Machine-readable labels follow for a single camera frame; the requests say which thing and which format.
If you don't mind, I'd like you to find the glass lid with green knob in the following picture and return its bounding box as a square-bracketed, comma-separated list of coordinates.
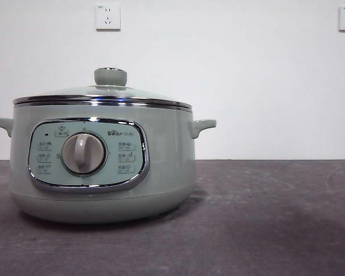
[13, 67, 193, 111]

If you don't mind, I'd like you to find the green electric cooking pot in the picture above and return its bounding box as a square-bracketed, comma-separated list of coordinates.
[0, 103, 218, 224]

